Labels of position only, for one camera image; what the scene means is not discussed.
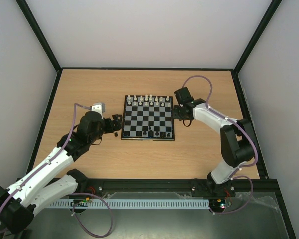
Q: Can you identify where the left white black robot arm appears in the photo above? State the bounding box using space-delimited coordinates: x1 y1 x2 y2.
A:
0 110 122 234

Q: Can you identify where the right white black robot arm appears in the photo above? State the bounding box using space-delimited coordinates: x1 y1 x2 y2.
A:
173 87 259 195

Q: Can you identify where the black and grey chessboard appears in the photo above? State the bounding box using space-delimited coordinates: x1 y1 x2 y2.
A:
121 95 175 141

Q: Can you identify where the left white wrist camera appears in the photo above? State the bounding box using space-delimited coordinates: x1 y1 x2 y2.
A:
91 102 105 114

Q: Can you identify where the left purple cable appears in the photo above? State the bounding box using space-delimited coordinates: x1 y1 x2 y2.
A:
0 102 114 236

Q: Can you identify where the black aluminium mounting rail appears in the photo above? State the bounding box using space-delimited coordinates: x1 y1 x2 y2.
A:
82 179 235 198

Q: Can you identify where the black enclosure frame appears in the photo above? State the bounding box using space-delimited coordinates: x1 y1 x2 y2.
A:
17 0 296 239

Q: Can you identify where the light blue slotted cable duct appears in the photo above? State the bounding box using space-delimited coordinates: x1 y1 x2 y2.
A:
48 199 209 210

